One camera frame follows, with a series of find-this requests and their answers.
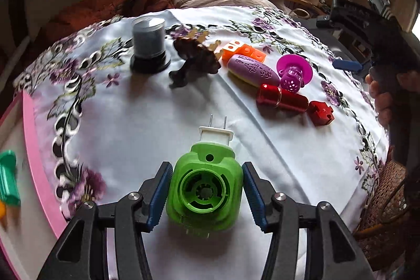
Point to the magenta perforated strainer toy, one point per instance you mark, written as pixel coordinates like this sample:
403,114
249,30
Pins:
290,70

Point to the embroidered floral tablecloth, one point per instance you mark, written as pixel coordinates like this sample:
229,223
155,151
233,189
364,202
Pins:
131,122

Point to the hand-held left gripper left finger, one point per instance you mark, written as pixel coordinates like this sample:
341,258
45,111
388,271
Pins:
160,196

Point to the person's right hand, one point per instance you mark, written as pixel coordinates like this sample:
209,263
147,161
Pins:
384,106

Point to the orange linked cubes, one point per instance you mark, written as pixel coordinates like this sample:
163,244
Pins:
244,48

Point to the small red block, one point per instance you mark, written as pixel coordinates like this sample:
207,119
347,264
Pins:
321,112

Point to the purple carved egg shell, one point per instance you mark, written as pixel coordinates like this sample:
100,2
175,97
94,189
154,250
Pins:
252,70

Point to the grey cylindrical disc case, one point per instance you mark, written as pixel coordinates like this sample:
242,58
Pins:
148,39

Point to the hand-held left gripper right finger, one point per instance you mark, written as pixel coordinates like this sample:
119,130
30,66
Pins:
253,198

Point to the small orange plastic piece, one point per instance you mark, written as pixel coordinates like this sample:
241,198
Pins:
2,214

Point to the red metallic cylinder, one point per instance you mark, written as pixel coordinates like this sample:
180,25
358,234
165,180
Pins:
282,98

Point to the green plug-in device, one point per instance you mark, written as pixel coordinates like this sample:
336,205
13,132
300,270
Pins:
203,191

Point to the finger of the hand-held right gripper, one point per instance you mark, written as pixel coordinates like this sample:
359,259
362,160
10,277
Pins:
347,64

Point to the wicker chair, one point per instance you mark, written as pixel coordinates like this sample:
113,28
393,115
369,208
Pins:
384,207

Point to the brown moose figurine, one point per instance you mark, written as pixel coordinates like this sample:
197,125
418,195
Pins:
197,52

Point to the pink tray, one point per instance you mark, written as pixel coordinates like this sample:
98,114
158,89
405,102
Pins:
31,152

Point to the teal green plastic piece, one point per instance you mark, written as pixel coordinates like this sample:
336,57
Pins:
8,178

